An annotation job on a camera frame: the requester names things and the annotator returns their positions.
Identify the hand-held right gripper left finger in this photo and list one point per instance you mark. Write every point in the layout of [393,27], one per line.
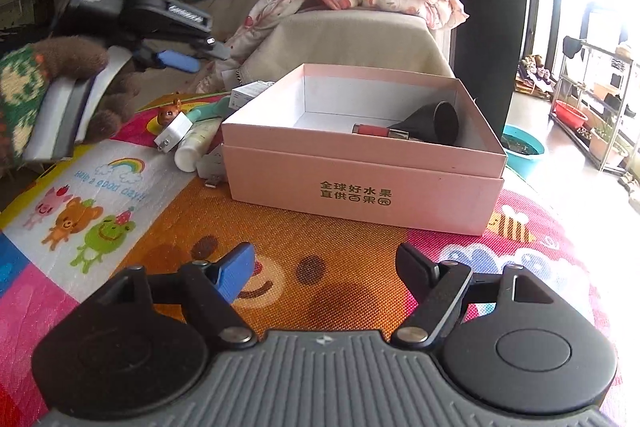
[235,274]

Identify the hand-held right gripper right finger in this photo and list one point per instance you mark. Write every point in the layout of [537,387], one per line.
[415,268]

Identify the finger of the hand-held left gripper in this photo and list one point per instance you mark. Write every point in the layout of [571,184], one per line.
[180,61]
[212,46]

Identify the small white box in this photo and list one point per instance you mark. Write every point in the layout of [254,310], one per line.
[247,94]

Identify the white charger plug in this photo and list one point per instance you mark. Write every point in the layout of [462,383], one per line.
[172,132]

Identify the cream lotion tube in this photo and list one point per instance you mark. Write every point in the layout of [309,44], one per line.
[192,147]

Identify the pink cardboard box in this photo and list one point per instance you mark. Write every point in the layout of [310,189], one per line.
[350,187]

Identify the small brown animal figurine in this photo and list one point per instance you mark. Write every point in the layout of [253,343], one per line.
[170,112]

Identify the brown plush toy knitted sweater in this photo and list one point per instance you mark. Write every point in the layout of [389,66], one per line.
[75,52]

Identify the colourful cartoon play mat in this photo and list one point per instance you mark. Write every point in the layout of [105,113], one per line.
[310,237]

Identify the grey usb adapter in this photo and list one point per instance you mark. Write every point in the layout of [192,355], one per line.
[210,164]

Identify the beige sofa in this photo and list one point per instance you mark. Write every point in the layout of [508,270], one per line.
[350,37]

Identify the red lipstick tube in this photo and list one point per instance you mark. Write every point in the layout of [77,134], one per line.
[375,130]

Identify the black funnel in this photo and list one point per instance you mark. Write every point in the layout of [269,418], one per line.
[440,122]

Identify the teal plastic basin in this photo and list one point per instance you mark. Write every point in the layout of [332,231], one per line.
[525,162]

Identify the red plastic basin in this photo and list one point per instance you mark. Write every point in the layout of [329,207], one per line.
[570,114]

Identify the pile of shoes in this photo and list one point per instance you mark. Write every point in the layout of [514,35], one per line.
[535,74]

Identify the potted plant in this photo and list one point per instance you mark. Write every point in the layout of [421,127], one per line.
[607,142]

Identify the metal shelf rack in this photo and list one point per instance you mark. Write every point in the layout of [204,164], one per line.
[600,51]

